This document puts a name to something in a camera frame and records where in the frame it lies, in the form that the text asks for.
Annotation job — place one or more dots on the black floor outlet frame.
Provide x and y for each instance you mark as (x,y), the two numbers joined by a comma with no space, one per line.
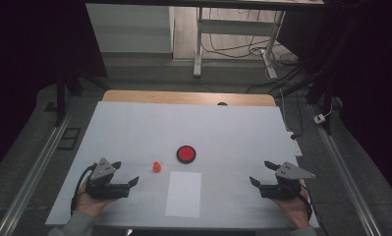
(69,139)

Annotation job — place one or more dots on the white power strip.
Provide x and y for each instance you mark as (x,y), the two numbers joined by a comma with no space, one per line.
(295,146)

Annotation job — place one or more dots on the black metal stand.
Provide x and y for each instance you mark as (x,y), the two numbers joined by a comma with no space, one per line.
(60,98)
(326,98)

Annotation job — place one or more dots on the small white adapter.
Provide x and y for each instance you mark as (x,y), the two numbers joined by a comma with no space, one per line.
(319,118)

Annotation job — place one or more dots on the person's right hand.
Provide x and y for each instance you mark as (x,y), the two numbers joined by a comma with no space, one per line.
(293,209)

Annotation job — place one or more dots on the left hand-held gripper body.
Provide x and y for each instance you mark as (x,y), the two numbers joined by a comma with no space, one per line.
(101,188)

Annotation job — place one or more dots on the aluminium floor rail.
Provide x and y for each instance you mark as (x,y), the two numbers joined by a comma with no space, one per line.
(36,170)
(347,177)

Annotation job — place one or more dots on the black table grommet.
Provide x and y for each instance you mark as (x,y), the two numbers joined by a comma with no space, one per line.
(222,104)

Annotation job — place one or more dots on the white-framed desk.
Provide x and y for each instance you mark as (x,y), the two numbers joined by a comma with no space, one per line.
(236,27)

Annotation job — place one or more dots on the wooden table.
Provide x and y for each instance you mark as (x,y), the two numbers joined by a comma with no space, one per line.
(183,97)

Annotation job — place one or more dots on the white paper sheet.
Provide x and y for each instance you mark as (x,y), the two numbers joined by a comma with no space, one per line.
(183,195)

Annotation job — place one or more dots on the white cabinet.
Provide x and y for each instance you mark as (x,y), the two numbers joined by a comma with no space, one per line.
(128,29)

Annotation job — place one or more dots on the small orange stamp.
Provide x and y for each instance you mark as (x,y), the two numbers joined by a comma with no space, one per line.
(156,167)

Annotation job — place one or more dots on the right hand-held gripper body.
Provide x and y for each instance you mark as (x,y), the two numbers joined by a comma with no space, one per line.
(283,190)

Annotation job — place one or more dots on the round red ink pad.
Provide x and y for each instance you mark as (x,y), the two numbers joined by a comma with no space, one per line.
(177,158)

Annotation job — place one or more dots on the person's left hand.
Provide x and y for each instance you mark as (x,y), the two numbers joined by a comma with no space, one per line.
(92,205)

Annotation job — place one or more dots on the black curtain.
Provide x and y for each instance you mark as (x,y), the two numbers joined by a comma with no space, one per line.
(373,82)
(20,65)

